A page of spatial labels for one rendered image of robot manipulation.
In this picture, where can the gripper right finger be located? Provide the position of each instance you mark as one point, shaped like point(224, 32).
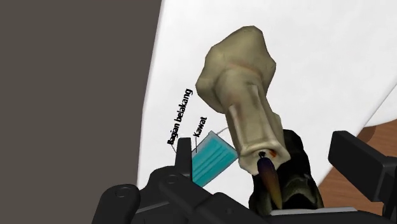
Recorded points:
point(363, 164)

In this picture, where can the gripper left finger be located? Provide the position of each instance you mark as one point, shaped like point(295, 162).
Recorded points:
point(173, 198)

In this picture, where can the beige and black bird figure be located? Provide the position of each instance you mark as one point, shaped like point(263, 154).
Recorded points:
point(245, 93)

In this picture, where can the white box with mask print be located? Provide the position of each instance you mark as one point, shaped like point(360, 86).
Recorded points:
point(322, 40)

